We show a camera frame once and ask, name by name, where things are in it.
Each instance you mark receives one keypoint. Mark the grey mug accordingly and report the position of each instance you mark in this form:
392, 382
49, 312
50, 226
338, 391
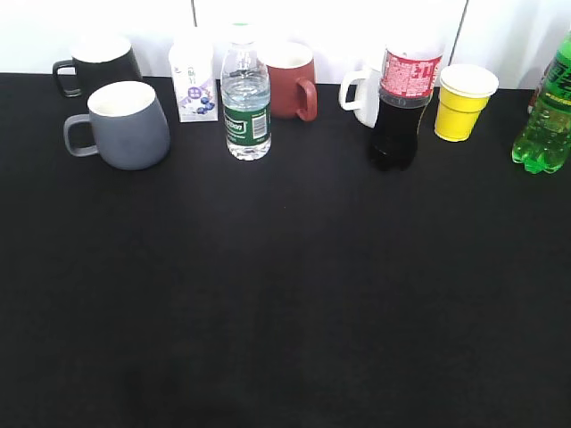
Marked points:
128, 124

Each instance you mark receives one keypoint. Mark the green soda bottle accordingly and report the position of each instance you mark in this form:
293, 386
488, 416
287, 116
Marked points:
544, 143

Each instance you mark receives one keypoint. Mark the Cestbon water bottle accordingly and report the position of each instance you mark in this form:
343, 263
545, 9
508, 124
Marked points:
245, 92

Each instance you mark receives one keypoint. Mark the yellow paper cup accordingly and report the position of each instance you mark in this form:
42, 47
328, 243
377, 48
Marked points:
465, 91

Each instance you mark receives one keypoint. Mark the red mug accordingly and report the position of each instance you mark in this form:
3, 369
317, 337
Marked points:
291, 70

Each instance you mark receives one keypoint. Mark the white mug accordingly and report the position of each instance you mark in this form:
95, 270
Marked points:
365, 103

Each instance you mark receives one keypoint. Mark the blueberry yogurt carton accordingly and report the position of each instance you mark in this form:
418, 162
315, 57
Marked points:
191, 64

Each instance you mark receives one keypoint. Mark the cola bottle red label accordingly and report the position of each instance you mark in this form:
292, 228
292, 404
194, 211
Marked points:
406, 87

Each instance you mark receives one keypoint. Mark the black mug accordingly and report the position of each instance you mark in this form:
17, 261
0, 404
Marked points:
98, 61

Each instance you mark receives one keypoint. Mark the brown coffee drink bottle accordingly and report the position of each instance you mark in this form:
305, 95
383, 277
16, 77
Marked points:
538, 89

